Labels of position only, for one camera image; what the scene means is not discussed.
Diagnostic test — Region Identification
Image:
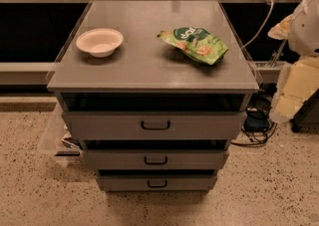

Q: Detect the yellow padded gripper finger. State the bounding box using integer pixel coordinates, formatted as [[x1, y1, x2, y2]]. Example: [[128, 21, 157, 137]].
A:
[[269, 57, 319, 123], [268, 15, 292, 40]]

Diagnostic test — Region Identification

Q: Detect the grey top drawer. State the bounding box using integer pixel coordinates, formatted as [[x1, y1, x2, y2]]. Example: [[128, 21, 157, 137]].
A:
[[62, 112, 246, 140]]

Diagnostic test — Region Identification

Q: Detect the grey drawer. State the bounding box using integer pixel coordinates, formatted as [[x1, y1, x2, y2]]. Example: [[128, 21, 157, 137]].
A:
[[97, 176, 217, 192], [62, 112, 246, 140], [84, 150, 229, 170]]

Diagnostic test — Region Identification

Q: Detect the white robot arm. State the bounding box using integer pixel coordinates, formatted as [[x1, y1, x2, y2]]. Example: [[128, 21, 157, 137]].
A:
[[268, 0, 319, 123]]

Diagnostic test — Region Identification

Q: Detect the grey drawer cabinet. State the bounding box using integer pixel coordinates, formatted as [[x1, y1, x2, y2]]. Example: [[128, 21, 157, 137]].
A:
[[48, 1, 258, 178]]

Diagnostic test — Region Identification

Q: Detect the grey middle drawer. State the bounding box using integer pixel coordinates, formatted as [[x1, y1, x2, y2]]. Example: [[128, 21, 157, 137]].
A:
[[84, 150, 229, 170]]

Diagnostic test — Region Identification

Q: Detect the grey bottom drawer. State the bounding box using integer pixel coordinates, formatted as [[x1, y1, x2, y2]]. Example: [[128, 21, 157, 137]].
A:
[[97, 176, 217, 192]]

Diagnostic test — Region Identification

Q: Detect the metal diagonal rod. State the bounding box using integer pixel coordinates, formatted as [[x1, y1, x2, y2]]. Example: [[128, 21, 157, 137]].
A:
[[267, 40, 287, 68]]

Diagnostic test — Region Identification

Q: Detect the green snack bag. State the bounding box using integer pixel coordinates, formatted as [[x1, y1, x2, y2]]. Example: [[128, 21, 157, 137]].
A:
[[158, 27, 228, 66]]

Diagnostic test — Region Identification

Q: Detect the white bowl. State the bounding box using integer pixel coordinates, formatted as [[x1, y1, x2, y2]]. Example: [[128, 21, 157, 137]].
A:
[[76, 28, 124, 58]]

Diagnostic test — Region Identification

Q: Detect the white power cable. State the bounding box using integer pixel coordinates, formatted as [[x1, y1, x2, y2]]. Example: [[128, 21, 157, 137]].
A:
[[240, 0, 275, 51]]

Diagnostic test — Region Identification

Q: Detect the black cable bundle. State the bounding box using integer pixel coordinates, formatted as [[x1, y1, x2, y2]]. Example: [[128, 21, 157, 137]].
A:
[[230, 95, 278, 148]]

